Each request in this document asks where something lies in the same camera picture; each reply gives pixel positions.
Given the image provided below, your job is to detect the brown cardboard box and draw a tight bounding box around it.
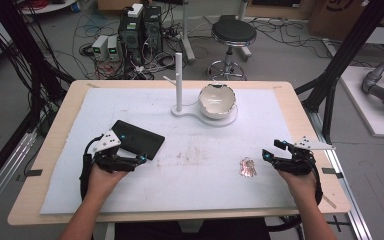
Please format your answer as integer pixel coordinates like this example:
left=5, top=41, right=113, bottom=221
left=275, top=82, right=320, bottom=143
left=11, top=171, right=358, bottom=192
left=307, top=0, right=384, bottom=42

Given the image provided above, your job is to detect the white table mat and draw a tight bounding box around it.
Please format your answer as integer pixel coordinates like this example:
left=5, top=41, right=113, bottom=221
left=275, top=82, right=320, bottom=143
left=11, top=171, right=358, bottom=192
left=39, top=87, right=298, bottom=215

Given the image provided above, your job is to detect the hand-held gripper cable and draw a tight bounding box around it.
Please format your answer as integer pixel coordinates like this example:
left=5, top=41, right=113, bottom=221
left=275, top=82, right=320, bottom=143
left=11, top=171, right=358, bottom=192
left=308, top=156, right=325, bottom=206
left=78, top=134, right=105, bottom=202

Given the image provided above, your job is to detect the right hand-held gripper cable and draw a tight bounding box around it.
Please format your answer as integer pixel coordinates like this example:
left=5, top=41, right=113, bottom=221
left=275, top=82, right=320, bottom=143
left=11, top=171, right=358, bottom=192
left=308, top=156, right=325, bottom=206

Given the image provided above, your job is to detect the black rectangular tray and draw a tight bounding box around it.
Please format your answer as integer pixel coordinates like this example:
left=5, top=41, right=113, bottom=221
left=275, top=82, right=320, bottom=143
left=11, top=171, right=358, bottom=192
left=110, top=119, right=166, bottom=161

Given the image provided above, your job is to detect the black computer tower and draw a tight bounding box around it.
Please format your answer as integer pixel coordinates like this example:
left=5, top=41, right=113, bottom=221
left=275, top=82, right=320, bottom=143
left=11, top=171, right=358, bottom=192
left=142, top=5, right=164, bottom=54
left=117, top=7, right=145, bottom=65

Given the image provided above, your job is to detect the white floor board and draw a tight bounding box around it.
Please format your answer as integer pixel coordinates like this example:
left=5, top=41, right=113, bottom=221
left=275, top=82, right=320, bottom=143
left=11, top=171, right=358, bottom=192
left=339, top=65, right=384, bottom=139

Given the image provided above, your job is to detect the wooden table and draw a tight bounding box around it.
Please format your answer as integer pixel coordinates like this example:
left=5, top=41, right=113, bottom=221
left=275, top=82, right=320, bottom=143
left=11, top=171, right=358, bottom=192
left=7, top=79, right=352, bottom=227

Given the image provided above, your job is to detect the person's right hand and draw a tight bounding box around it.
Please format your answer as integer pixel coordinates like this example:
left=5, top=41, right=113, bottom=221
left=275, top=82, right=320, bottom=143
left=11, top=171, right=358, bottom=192
left=277, top=169, right=318, bottom=202

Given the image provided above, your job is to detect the white eggshell-shaped bowl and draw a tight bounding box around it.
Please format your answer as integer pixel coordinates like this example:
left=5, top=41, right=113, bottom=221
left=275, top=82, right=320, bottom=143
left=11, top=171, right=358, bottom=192
left=197, top=83, right=237, bottom=121

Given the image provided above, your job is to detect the left hand-held gripper cable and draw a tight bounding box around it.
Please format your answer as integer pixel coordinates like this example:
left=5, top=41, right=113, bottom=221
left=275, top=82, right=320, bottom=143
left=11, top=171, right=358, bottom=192
left=78, top=134, right=105, bottom=202

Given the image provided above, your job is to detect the bundle of black cables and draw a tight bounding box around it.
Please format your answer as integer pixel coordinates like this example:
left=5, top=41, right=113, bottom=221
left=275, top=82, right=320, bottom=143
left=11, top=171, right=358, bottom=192
left=0, top=6, right=68, bottom=138

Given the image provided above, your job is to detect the person's dark clothing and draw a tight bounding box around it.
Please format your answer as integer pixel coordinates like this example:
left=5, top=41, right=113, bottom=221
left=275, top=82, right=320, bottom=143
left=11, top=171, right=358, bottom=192
left=114, top=217, right=272, bottom=240

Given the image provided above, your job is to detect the black frame strut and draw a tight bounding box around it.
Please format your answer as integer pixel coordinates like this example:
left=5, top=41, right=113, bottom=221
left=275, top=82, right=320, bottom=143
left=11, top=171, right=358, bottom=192
left=0, top=0, right=76, bottom=101
left=294, top=0, right=384, bottom=144

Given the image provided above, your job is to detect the black round stool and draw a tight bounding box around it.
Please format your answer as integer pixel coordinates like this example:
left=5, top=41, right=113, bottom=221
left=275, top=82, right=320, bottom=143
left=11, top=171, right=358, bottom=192
left=206, top=19, right=258, bottom=81

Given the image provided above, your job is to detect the white power adapter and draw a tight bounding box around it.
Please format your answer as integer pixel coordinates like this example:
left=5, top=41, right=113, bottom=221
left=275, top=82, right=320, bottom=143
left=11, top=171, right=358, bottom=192
left=126, top=3, right=145, bottom=19

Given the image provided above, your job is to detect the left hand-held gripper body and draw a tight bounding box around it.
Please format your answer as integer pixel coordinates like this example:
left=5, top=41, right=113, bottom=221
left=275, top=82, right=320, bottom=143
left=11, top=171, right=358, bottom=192
left=92, top=129, right=140, bottom=174

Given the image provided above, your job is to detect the tangle of floor cables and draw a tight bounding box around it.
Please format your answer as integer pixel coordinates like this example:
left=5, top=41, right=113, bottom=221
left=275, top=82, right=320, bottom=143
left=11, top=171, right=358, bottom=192
left=54, top=13, right=188, bottom=81

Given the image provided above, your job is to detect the crumpled pink wrapper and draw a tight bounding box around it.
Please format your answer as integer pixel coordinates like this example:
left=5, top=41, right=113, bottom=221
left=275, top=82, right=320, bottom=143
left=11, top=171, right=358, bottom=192
left=238, top=157, right=258, bottom=179

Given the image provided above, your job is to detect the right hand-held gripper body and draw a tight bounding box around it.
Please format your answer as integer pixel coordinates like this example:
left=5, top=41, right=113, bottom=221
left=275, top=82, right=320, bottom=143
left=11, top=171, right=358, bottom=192
left=279, top=135, right=336, bottom=177

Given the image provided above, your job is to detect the aluminium rail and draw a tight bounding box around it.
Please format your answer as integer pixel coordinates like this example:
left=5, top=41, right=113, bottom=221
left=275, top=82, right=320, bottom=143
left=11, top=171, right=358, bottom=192
left=307, top=109, right=375, bottom=240
left=0, top=129, right=38, bottom=222

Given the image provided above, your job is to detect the grey power supply unit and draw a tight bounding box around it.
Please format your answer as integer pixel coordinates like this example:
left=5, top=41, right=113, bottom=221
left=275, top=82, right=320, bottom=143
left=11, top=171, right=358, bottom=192
left=91, top=34, right=110, bottom=62
left=106, top=35, right=121, bottom=62

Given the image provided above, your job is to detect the white stand with round base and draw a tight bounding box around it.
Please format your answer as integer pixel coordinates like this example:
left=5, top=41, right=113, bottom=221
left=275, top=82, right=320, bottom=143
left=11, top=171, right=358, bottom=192
left=162, top=52, right=239, bottom=128

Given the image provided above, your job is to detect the person's left hand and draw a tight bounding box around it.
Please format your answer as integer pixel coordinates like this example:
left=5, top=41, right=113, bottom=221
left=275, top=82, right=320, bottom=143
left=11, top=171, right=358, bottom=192
left=85, top=162, right=130, bottom=202

